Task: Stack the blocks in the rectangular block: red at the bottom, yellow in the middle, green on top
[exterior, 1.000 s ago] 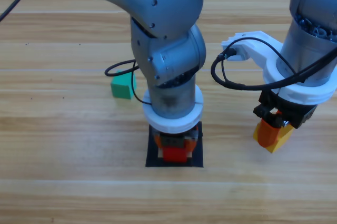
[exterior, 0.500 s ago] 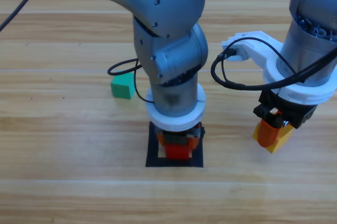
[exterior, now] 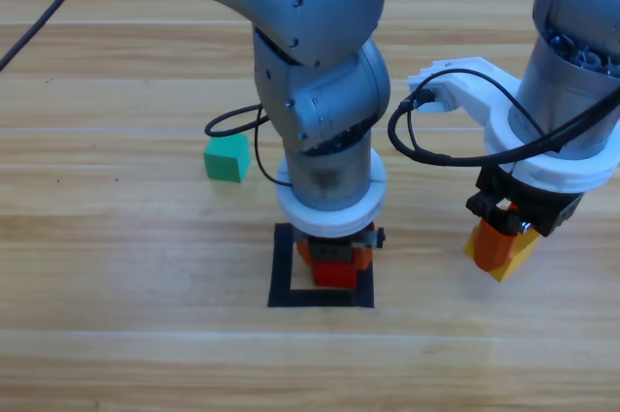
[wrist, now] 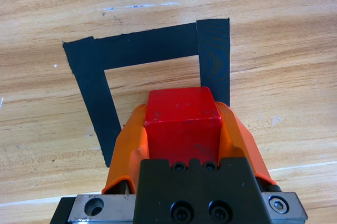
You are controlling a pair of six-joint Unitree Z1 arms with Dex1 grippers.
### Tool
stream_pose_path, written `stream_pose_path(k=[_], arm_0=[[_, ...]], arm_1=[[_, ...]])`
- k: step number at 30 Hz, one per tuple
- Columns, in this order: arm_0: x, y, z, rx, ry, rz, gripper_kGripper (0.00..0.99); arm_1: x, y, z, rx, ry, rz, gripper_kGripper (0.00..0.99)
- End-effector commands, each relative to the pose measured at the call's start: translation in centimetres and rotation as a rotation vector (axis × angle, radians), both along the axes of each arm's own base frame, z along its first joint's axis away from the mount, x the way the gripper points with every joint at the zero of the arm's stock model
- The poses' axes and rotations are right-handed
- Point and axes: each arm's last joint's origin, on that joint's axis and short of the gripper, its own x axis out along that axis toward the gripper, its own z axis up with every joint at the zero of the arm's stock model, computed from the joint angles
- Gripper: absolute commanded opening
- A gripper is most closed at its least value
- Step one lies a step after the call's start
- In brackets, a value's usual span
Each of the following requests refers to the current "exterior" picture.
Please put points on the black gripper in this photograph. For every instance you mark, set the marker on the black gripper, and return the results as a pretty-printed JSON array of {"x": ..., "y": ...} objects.
[
  {"x": 542, "y": 206},
  {"x": 331, "y": 249}
]

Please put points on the red wooden cube block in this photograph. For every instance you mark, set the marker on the red wooden cube block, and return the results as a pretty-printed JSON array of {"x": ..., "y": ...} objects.
[{"x": 331, "y": 276}]

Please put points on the yellow wooden cube block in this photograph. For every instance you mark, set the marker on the yellow wooden cube block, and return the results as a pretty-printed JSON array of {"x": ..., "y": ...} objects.
[{"x": 520, "y": 258}]

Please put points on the green wooden cube block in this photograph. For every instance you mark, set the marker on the green wooden cube block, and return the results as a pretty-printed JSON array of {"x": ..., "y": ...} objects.
[{"x": 225, "y": 160}]

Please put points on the black tape square outline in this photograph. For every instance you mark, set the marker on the black tape square outline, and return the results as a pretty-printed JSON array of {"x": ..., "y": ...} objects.
[{"x": 278, "y": 276}]

